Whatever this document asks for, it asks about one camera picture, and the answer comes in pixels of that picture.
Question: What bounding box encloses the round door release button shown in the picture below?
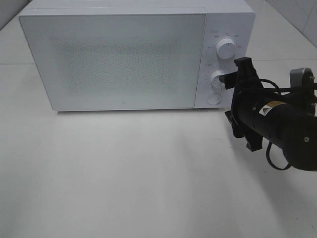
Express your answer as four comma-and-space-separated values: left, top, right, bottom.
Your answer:
207, 93, 221, 105

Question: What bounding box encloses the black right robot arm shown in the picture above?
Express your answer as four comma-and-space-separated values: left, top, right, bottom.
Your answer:
219, 57, 317, 172

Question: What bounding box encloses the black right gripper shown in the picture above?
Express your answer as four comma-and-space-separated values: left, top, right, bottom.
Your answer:
219, 57, 263, 152

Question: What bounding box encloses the upper white power knob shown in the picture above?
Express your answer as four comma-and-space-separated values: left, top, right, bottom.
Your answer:
215, 36, 237, 60

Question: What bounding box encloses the white microwave oven body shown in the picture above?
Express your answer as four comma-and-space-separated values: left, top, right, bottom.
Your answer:
19, 0, 256, 111

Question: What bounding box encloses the white timer knob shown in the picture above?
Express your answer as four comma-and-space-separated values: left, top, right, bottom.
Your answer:
211, 70, 227, 88

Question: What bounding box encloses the white microwave door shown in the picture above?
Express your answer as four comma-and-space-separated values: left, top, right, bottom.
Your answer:
19, 14, 206, 111

